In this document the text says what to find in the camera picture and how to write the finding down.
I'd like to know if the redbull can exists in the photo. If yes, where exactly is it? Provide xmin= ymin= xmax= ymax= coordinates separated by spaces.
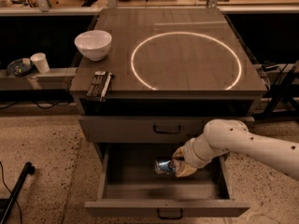
xmin=155 ymin=159 xmax=173 ymax=174

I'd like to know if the dark round dish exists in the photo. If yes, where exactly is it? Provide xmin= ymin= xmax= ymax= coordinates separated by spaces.
xmin=7 ymin=58 xmax=34 ymax=77

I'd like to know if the open lower drawer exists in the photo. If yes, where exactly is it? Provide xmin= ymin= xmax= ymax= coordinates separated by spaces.
xmin=85 ymin=144 xmax=249 ymax=220

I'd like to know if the white paper cup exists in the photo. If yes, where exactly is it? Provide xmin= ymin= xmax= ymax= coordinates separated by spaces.
xmin=30 ymin=52 xmax=50 ymax=74

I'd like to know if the black pole on floor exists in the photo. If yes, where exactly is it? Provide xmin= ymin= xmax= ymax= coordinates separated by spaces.
xmin=0 ymin=162 xmax=36 ymax=224

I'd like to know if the white bowl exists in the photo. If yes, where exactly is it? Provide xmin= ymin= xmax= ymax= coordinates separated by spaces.
xmin=74 ymin=30 xmax=112 ymax=61

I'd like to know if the grey drawer cabinet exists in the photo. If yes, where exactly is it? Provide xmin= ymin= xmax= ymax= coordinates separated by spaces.
xmin=69 ymin=7 xmax=267 ymax=219

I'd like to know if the black cable on floor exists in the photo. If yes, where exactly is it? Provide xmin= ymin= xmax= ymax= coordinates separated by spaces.
xmin=0 ymin=161 xmax=23 ymax=224

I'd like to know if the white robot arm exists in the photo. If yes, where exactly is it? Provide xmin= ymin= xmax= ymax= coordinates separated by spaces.
xmin=172 ymin=119 xmax=299 ymax=180

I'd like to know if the closed upper drawer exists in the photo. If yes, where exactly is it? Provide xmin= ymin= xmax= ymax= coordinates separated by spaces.
xmin=78 ymin=115 xmax=255 ymax=145

